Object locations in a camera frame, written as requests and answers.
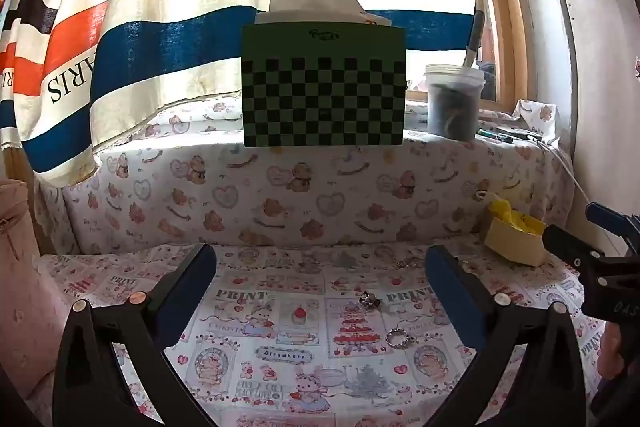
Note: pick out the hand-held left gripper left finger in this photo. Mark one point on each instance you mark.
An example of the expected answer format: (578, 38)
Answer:
(187, 289)

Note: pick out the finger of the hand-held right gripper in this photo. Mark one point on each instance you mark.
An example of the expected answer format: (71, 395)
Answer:
(567, 242)
(607, 214)

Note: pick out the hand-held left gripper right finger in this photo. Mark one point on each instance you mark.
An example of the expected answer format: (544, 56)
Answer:
(452, 294)

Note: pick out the yellow paper box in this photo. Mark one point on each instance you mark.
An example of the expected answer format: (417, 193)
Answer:
(515, 244)

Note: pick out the person's right hand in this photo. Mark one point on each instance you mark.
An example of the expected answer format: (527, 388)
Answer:
(614, 349)

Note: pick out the yellow cloth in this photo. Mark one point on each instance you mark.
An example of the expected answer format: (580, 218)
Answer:
(517, 217)

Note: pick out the white wooden cabinet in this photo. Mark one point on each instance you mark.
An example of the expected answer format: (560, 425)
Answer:
(602, 107)

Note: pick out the bear print cloth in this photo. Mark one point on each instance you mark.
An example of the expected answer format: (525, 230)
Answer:
(280, 197)

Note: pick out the pink print tablecloth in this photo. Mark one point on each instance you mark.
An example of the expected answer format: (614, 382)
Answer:
(310, 347)

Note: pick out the pink storage box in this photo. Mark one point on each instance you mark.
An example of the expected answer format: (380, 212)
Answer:
(17, 282)

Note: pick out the white plastic jar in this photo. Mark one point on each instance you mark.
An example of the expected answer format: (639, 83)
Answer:
(452, 107)

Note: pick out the green checkered tissue box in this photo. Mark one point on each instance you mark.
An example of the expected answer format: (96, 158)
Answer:
(322, 92)

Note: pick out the striped curtain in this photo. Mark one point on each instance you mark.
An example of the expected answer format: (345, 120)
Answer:
(210, 7)

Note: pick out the wooden window frame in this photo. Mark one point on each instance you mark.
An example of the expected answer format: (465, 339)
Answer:
(502, 7)

